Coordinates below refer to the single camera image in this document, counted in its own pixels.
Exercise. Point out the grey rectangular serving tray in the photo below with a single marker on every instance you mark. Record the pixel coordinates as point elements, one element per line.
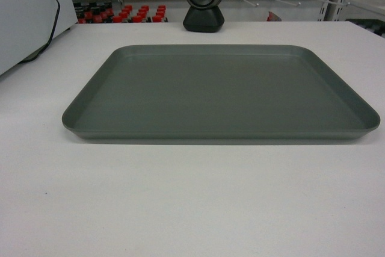
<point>219,93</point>

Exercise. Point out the red snack pouch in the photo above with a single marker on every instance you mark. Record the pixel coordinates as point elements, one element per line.
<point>272,17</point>

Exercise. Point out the black barcode scanner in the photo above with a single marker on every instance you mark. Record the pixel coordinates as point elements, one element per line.
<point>204,1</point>

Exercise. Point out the red capped bottle group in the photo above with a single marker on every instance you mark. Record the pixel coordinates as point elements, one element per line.
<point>105,12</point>

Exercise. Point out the white cash drawer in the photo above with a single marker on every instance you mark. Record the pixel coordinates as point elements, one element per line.
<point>27,25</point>

